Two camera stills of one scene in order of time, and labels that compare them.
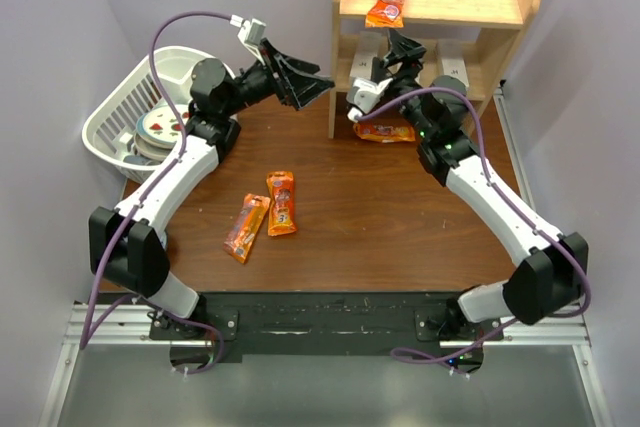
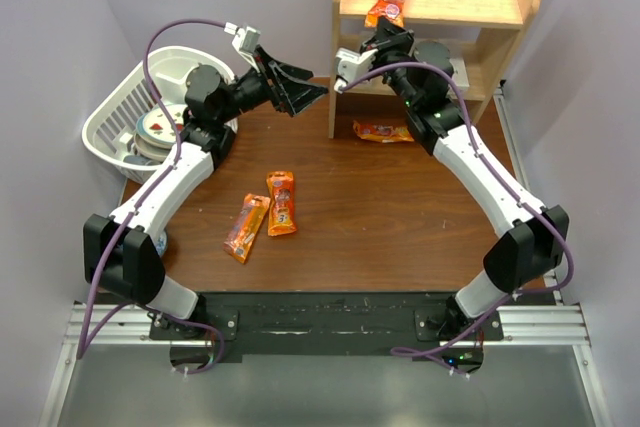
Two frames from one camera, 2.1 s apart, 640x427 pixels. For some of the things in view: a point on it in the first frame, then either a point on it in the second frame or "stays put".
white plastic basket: [109, 131] stays put
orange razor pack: [238, 240] stays put
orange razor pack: [282, 214] stays put
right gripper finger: [402, 48] → [385, 29]
